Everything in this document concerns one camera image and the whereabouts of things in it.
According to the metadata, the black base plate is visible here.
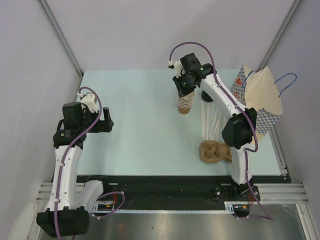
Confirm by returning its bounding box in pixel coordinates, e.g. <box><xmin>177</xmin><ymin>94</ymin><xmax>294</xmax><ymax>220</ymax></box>
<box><xmin>76</xmin><ymin>175</ymin><xmax>292</xmax><ymax>209</ymax></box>

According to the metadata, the stack of black lids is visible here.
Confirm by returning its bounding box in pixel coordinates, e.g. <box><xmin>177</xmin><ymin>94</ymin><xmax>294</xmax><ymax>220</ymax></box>
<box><xmin>201</xmin><ymin>91</ymin><xmax>213</xmax><ymax>103</ymax></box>

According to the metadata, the stack of brown paper cups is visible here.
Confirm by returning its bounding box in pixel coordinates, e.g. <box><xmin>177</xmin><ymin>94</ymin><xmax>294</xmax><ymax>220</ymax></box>
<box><xmin>176</xmin><ymin>91</ymin><xmax>196</xmax><ymax>115</ymax></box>

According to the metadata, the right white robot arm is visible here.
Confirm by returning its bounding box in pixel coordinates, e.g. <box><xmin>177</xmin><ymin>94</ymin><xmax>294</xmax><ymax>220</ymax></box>
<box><xmin>168</xmin><ymin>53</ymin><xmax>257</xmax><ymax>201</ymax></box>

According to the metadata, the white wrapped straw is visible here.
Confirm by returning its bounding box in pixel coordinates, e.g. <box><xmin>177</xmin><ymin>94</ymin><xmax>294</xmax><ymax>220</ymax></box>
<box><xmin>200</xmin><ymin>101</ymin><xmax>206</xmax><ymax>139</ymax></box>
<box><xmin>208</xmin><ymin>106</ymin><xmax>219</xmax><ymax>139</ymax></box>
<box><xmin>212</xmin><ymin>110</ymin><xmax>222</xmax><ymax>141</ymax></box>
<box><xmin>205</xmin><ymin>104</ymin><xmax>210</xmax><ymax>140</ymax></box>

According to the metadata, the white cable duct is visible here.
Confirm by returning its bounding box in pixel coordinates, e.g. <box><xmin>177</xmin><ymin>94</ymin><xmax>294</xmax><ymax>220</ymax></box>
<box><xmin>92</xmin><ymin>202</ymin><xmax>235</xmax><ymax>215</ymax></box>

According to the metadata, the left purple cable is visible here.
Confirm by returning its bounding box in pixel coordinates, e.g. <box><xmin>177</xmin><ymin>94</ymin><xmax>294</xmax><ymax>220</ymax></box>
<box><xmin>53</xmin><ymin>86</ymin><xmax>126</xmax><ymax>238</ymax></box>

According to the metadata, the brown cardboard cup carrier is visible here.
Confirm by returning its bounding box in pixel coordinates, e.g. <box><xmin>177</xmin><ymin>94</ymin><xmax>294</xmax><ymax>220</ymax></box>
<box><xmin>199</xmin><ymin>140</ymin><xmax>232</xmax><ymax>164</ymax></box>

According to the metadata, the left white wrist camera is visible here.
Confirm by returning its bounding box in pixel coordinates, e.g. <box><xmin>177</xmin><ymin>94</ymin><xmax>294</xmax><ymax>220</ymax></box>
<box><xmin>77</xmin><ymin>92</ymin><xmax>99</xmax><ymax>113</ymax></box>

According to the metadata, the blue checkered paper bag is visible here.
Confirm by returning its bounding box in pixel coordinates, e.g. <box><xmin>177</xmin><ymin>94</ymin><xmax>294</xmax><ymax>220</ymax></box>
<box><xmin>230</xmin><ymin>64</ymin><xmax>297</xmax><ymax>142</ymax></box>

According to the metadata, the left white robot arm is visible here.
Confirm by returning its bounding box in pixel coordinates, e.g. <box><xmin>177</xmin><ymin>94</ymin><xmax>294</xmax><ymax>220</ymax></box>
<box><xmin>36</xmin><ymin>102</ymin><xmax>114</xmax><ymax>238</ymax></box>

